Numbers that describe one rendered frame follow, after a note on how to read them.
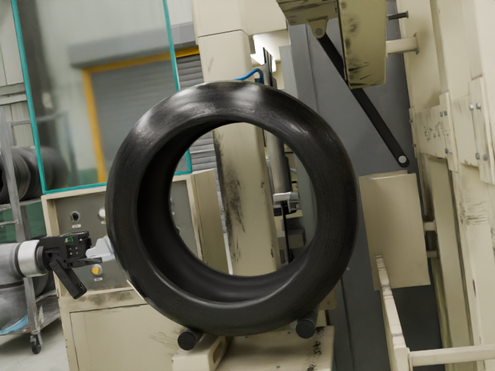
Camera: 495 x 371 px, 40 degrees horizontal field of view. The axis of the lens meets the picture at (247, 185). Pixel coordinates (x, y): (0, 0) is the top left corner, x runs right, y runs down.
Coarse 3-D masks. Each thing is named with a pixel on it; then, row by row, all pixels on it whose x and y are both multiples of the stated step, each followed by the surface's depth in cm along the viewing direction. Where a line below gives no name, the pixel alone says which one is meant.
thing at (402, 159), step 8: (312, 32) 179; (320, 40) 178; (328, 40) 177; (328, 48) 177; (328, 56) 178; (336, 56) 177; (336, 64) 177; (344, 80) 178; (360, 88) 177; (360, 96) 177; (360, 104) 177; (368, 104) 177; (368, 112) 177; (376, 112) 177; (376, 120) 177; (376, 128) 177; (384, 128) 177; (384, 136) 177; (392, 136) 177; (392, 144) 177; (392, 152) 177; (400, 152) 177; (400, 160) 177; (408, 160) 176
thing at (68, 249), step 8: (80, 232) 172; (88, 232) 172; (40, 240) 168; (48, 240) 168; (56, 240) 168; (64, 240) 166; (72, 240) 168; (80, 240) 166; (88, 240) 171; (40, 248) 168; (48, 248) 168; (56, 248) 169; (64, 248) 166; (72, 248) 167; (80, 248) 166; (88, 248) 171; (40, 256) 167; (48, 256) 169; (56, 256) 168; (64, 256) 166; (72, 256) 167; (80, 256) 166; (40, 264) 167; (48, 264) 170; (64, 264) 167
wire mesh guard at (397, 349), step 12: (384, 264) 164; (384, 276) 150; (384, 288) 139; (384, 300) 134; (384, 312) 188; (396, 312) 120; (396, 324) 112; (396, 336) 106; (396, 348) 100; (396, 360) 100
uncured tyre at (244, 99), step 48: (192, 96) 151; (240, 96) 148; (288, 96) 151; (144, 144) 151; (288, 144) 146; (336, 144) 149; (144, 192) 180; (336, 192) 146; (144, 240) 178; (336, 240) 147; (144, 288) 154; (192, 288) 179; (240, 288) 180; (288, 288) 149
